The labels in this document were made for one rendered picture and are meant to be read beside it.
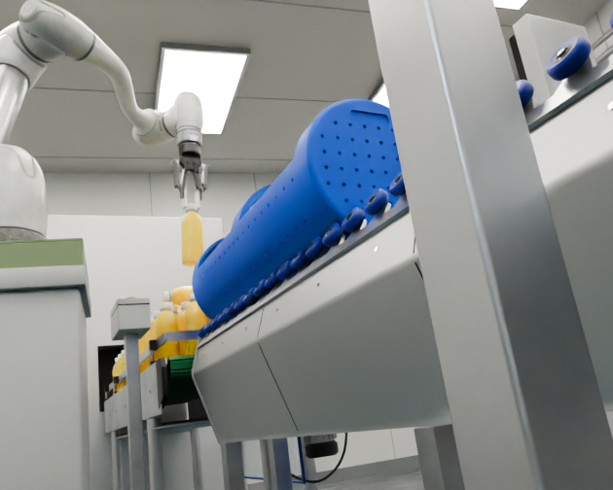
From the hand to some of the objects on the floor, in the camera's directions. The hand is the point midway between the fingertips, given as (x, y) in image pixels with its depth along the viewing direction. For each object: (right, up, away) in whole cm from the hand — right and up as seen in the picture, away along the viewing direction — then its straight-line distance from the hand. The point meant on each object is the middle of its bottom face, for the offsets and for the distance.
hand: (191, 199), depth 199 cm
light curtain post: (+60, -86, -185) cm, 213 cm away
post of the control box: (-4, -140, -38) cm, 145 cm away
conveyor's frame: (-5, -160, +31) cm, 164 cm away
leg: (+39, -131, -46) cm, 144 cm away
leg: (+26, -131, -52) cm, 144 cm away
